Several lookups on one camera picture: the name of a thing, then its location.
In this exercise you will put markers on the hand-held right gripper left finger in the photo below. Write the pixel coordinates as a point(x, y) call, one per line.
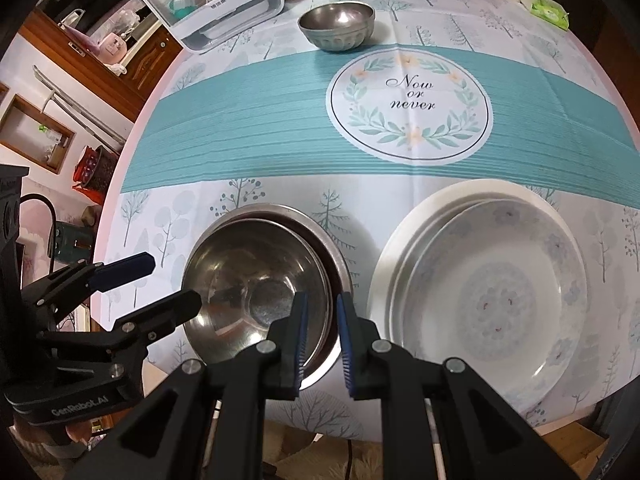
point(301, 341)

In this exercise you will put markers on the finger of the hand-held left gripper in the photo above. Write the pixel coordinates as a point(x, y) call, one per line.
point(125, 270)
point(170, 310)

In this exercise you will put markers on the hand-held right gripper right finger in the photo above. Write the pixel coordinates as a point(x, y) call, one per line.
point(345, 346)

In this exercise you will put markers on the stainless steel bowl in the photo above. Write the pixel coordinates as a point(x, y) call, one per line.
point(240, 280)
point(335, 20)

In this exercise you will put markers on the pink-sided steel bowl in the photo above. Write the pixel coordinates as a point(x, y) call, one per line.
point(324, 254)

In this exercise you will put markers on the white paper plate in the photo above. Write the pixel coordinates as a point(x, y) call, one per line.
point(425, 215)

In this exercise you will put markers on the white floral ceramic plate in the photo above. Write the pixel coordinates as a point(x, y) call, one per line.
point(500, 300)

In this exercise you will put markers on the red basket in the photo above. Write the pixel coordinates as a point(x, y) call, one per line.
point(92, 167)

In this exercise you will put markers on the wooden cabinet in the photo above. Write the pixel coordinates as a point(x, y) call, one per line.
point(145, 70)

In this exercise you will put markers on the tree-print teal tablecloth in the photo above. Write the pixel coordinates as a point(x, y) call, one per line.
point(250, 110)

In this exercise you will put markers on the small pink appliance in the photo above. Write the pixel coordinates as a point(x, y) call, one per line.
point(114, 50)

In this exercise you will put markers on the clear plastic storage container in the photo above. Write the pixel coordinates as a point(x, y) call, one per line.
point(215, 15)

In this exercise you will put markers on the green tissue packet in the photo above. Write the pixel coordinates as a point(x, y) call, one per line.
point(545, 10)

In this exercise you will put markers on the metal wall rail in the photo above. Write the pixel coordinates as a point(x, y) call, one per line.
point(75, 110)

